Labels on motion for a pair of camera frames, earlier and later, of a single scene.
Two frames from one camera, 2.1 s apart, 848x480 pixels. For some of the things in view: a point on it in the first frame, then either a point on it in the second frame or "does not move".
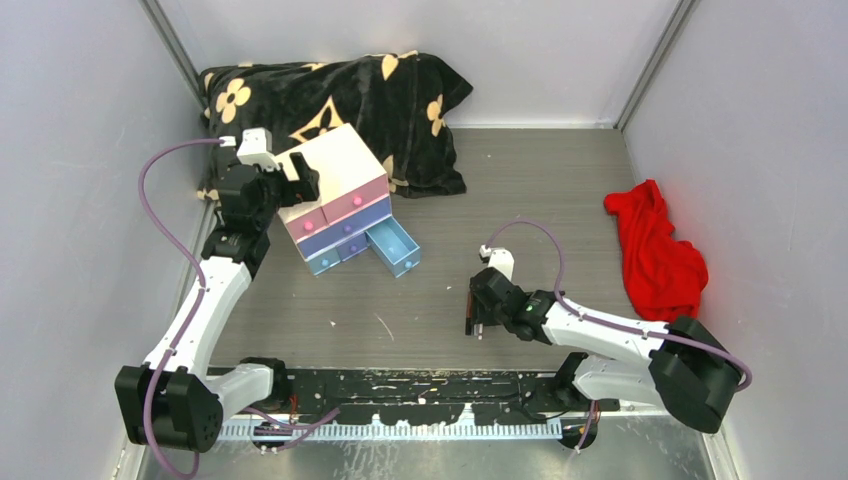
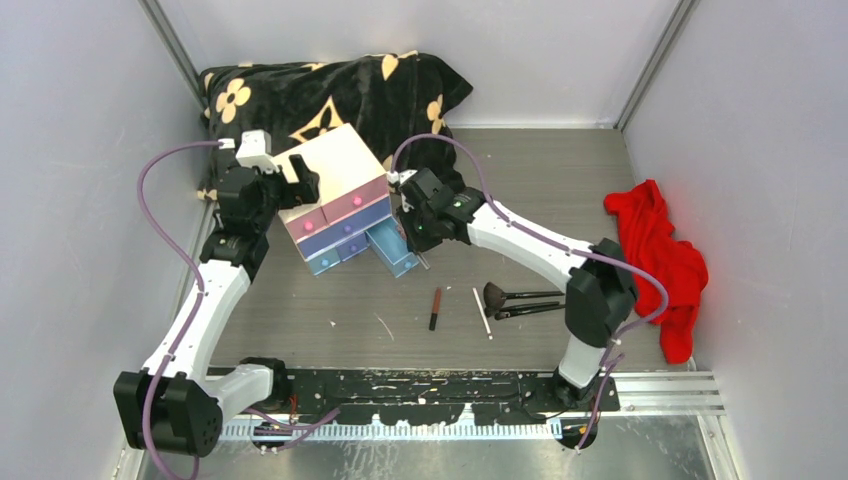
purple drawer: x=352 y=247 does not move
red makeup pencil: x=469 y=314 to x=436 y=309
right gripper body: x=488 y=316 to x=418 y=225
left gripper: x=296 y=192 does not move
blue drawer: x=393 y=246 does not move
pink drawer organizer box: x=351 y=210 does not move
